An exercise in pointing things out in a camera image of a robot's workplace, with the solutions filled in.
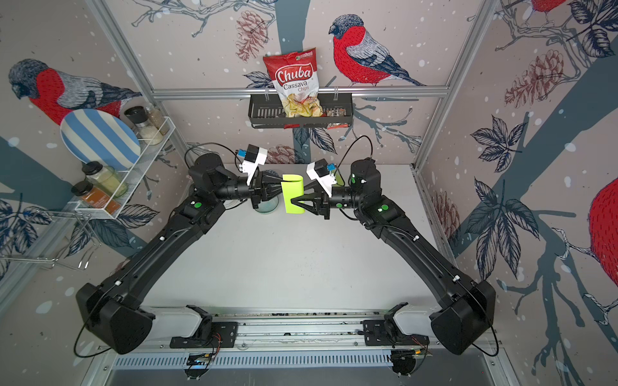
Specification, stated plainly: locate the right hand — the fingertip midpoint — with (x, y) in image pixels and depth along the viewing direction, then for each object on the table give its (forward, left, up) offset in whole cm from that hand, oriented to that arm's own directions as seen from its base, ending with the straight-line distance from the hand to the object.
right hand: (294, 196), depth 62 cm
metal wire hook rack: (-13, +60, -1) cm, 61 cm away
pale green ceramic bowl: (+22, +17, -36) cm, 45 cm away
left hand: (0, 0, +5) cm, 5 cm away
